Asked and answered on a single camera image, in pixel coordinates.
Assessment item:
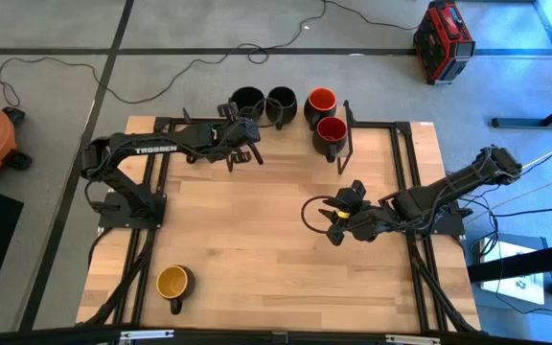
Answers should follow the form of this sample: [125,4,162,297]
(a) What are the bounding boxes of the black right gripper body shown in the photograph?
[327,180,387,247]

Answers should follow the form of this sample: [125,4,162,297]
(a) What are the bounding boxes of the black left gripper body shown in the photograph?
[217,101,262,164]

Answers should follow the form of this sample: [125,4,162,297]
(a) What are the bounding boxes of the all-black coffee mug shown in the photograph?
[264,85,299,131]
[229,85,266,124]

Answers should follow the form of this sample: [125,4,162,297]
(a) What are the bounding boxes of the black mug red inside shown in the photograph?
[311,116,349,164]

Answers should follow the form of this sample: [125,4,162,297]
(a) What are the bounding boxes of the black mug orange inside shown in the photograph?
[303,86,338,131]

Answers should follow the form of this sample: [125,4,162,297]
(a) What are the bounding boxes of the wooden shelf black metal legs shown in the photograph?
[221,97,357,176]

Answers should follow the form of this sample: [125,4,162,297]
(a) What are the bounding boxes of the black mug yellow inside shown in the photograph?
[155,264,196,316]

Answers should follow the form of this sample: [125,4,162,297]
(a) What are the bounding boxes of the black crossbeam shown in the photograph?
[0,325,552,345]

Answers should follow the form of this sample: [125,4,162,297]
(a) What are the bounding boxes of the white box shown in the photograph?
[479,237,548,306]

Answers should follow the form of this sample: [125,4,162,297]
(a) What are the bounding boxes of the black metal beam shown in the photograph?
[467,239,552,285]

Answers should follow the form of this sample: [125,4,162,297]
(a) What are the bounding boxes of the red black power station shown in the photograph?
[412,0,477,86]

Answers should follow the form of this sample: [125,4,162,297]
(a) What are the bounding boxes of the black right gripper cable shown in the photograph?
[300,195,342,236]

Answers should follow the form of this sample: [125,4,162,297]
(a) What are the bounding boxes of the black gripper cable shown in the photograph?
[254,97,284,129]
[300,195,342,236]

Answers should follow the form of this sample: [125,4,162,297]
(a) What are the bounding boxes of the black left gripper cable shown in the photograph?
[254,97,284,129]

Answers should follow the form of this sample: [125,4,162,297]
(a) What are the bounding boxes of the black aluminium table frame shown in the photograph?
[77,114,483,336]

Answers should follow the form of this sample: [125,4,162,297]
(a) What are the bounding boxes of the long black floor cable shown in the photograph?
[0,0,424,109]

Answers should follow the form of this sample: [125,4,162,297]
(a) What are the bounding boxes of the black sleeved cable bundle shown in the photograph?
[407,237,482,335]
[81,229,158,328]

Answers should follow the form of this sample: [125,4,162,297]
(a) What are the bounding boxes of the silver metal bracket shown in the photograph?
[119,329,175,343]
[384,333,443,345]

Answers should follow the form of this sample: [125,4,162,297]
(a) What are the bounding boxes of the black power cable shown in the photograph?
[494,204,552,218]

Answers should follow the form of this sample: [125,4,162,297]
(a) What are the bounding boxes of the blue metal stand frame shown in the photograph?
[490,0,552,130]

